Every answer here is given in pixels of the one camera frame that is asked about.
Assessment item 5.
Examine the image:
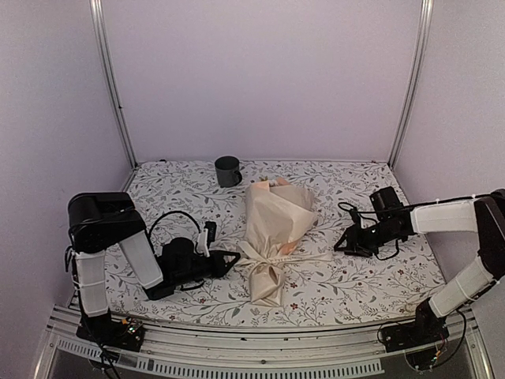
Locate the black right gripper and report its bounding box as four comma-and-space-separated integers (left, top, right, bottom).
335, 220, 401, 257

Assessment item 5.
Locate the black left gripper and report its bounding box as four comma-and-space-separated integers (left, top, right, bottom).
172, 250, 240, 287

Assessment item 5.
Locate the cream ribbon bow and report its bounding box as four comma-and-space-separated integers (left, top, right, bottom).
236, 241, 332, 279

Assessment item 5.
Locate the peach wrapping paper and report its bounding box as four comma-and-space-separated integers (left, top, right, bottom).
242, 179, 317, 307

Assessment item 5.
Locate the white purple flower bunch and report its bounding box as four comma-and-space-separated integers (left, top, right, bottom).
260, 177, 286, 187

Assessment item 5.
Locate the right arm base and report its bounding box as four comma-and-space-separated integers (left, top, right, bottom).
377, 300, 449, 371

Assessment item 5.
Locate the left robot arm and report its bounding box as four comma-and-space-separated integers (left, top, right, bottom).
67, 192, 241, 343

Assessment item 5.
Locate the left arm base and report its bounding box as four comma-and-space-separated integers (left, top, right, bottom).
76, 312, 145, 352

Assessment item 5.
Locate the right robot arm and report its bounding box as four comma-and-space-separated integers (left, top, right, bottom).
334, 186, 504, 344

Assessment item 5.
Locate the dark grey mug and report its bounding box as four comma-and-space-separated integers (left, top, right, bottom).
214, 156, 242, 188

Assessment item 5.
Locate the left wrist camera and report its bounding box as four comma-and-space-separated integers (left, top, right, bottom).
196, 221, 217, 257

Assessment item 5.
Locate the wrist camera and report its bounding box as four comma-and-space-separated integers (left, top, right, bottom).
369, 186, 403, 218
196, 221, 217, 257

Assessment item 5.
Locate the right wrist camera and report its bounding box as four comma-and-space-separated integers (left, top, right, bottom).
369, 186, 403, 218

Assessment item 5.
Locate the front aluminium rail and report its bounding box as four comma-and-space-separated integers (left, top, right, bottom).
32, 306, 495, 378

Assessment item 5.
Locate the right aluminium frame post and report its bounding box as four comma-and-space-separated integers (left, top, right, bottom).
387, 0, 434, 171

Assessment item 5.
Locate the aluminium frame post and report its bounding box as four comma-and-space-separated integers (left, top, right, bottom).
89, 0, 138, 170
387, 0, 434, 171

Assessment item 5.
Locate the left aluminium frame post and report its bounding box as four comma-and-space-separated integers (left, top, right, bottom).
89, 0, 138, 170

